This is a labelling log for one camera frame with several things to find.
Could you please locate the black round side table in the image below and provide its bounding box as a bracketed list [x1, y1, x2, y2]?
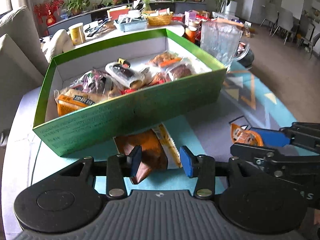
[235, 42, 255, 68]

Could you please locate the clear wrapped white box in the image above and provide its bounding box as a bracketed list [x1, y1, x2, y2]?
[212, 11, 240, 22]

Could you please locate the green cardboard box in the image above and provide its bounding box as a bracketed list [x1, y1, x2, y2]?
[32, 28, 227, 157]

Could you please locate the grey television console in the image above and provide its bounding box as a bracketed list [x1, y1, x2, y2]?
[47, 1, 207, 34]

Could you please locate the orange brown packet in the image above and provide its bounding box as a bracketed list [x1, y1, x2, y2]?
[114, 130, 168, 184]

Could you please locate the white black roll packet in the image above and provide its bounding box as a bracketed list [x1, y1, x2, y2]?
[105, 59, 148, 89]

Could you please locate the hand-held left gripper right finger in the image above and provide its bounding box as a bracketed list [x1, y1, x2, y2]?
[180, 145, 265, 198]

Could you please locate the small orange snack packet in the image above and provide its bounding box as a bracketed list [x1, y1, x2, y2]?
[230, 123, 264, 147]

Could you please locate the clear glass mug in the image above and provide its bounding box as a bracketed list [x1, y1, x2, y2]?
[200, 21, 250, 68]

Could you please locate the orange bread packet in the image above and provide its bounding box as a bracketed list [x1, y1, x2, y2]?
[54, 87, 110, 117]

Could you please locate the tan long snack packet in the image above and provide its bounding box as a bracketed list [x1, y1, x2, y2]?
[151, 124, 182, 168]

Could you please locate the red flower decoration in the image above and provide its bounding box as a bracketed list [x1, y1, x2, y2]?
[34, 0, 64, 25]

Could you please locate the round white table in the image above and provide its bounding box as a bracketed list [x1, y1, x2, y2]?
[41, 22, 188, 55]

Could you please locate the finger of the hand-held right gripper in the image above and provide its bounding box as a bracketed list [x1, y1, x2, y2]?
[230, 142, 288, 178]
[251, 122, 320, 153]

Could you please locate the yellow wicker basket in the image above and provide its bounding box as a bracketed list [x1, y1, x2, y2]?
[144, 11, 174, 26]

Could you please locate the purple snack packet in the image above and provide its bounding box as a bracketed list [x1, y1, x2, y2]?
[80, 71, 113, 93]

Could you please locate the black thin cable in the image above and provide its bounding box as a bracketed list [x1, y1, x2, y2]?
[31, 140, 42, 185]

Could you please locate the dark brown snack packet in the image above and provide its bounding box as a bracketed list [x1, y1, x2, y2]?
[166, 64, 194, 82]

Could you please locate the blue plastic tray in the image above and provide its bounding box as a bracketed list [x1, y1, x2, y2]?
[113, 17, 148, 32]

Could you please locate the orange tissue box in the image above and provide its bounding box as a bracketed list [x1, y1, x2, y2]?
[107, 7, 131, 22]

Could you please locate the clear packet of brown snacks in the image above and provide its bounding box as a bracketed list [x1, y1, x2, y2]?
[147, 51, 180, 67]

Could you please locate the beige armchair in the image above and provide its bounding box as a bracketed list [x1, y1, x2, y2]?
[0, 5, 68, 143]

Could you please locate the yellow can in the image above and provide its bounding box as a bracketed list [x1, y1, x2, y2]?
[68, 22, 86, 46]

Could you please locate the teal patterned tablecloth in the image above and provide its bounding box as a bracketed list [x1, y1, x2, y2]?
[2, 62, 320, 205]

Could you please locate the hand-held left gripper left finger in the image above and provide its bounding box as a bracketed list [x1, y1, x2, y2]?
[54, 145, 143, 198]

